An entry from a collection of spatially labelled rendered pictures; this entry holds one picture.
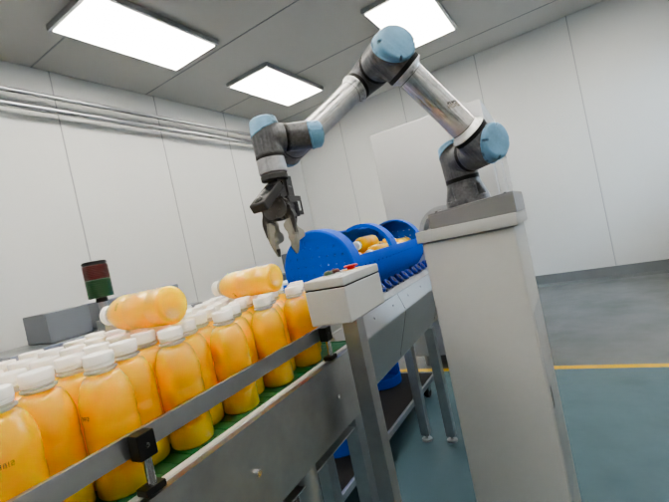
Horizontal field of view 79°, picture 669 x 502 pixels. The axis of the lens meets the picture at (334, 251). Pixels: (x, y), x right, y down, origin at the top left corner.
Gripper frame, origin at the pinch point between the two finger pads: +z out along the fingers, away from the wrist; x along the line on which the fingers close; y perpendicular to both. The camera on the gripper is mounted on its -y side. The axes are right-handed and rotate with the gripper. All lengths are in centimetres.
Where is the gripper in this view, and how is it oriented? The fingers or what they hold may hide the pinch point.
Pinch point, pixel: (285, 250)
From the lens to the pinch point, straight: 105.5
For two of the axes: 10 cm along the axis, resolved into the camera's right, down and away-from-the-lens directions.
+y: 4.6, -1.1, 8.8
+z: 2.1, 9.8, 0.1
